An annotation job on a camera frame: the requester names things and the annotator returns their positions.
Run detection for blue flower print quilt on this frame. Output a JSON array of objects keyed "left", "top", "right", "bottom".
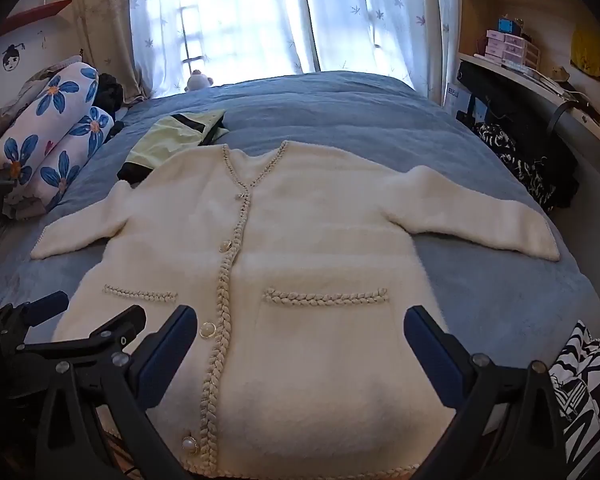
[{"left": 0, "top": 62, "right": 116, "bottom": 218}]

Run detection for face wall sticker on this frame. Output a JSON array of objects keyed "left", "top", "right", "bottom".
[{"left": 1, "top": 42, "right": 26, "bottom": 73}]

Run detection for black clothes pile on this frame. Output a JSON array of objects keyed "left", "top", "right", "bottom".
[{"left": 92, "top": 72, "right": 131, "bottom": 136}]

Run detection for curved desk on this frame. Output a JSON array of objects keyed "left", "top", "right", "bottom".
[{"left": 457, "top": 51, "right": 600, "bottom": 171}]

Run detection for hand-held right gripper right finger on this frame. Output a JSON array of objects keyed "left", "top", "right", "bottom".
[{"left": 404, "top": 305, "right": 566, "bottom": 480}]

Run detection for wooden bookshelf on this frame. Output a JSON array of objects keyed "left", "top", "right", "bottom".
[{"left": 455, "top": 0, "right": 600, "bottom": 91}]

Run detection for light green jacket black trim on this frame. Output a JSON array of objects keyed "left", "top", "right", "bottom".
[{"left": 117, "top": 109, "right": 229, "bottom": 181}]

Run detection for white fuzzy cardigan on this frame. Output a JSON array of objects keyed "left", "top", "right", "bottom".
[{"left": 30, "top": 141, "right": 561, "bottom": 480}]

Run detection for black strap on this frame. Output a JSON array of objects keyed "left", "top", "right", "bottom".
[{"left": 550, "top": 100, "right": 581, "bottom": 136}]

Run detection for red wall shelf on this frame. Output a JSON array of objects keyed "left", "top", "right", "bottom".
[{"left": 0, "top": 0, "right": 73, "bottom": 36}]

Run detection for white box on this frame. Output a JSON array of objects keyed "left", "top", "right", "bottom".
[{"left": 445, "top": 82, "right": 473, "bottom": 121}]

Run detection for yellow cloth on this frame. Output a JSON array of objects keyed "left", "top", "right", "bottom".
[{"left": 570, "top": 25, "right": 600, "bottom": 81}]

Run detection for sheer leaf print curtain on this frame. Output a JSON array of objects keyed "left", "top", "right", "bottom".
[
  {"left": 130, "top": 0, "right": 321, "bottom": 98},
  {"left": 302, "top": 0, "right": 458, "bottom": 106}
]

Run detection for beige curtain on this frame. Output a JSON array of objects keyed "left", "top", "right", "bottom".
[{"left": 70, "top": 0, "right": 151, "bottom": 101}]

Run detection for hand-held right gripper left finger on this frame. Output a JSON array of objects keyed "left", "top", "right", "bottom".
[{"left": 35, "top": 305, "right": 198, "bottom": 480}]

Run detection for white plush toy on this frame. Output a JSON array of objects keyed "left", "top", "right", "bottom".
[{"left": 185, "top": 70, "right": 216, "bottom": 92}]

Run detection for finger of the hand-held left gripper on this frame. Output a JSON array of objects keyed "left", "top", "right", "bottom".
[
  {"left": 0, "top": 290, "right": 70, "bottom": 333},
  {"left": 17, "top": 305, "right": 147, "bottom": 357}
]

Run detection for blue bed blanket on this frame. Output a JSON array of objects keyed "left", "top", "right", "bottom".
[{"left": 0, "top": 71, "right": 600, "bottom": 441}]

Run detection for zebra print cloth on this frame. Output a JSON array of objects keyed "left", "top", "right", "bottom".
[{"left": 472, "top": 122, "right": 561, "bottom": 213}]

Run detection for pink storage drawers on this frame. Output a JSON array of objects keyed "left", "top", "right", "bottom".
[{"left": 484, "top": 29, "right": 526, "bottom": 68}]

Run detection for black bag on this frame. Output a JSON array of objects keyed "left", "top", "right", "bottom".
[{"left": 457, "top": 60, "right": 581, "bottom": 211}]

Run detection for black white printed cloth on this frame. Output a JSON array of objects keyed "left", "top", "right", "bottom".
[{"left": 547, "top": 320, "right": 600, "bottom": 480}]

